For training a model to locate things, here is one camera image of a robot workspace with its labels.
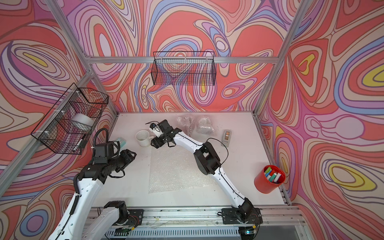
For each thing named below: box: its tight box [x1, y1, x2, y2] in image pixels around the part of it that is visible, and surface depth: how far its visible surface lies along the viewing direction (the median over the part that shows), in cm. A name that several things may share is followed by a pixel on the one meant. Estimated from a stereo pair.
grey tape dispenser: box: [221, 129, 232, 148], surface depth 103 cm
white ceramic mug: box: [135, 129, 154, 147], surface depth 98 cm
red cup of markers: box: [254, 165, 286, 194], surface depth 79 cm
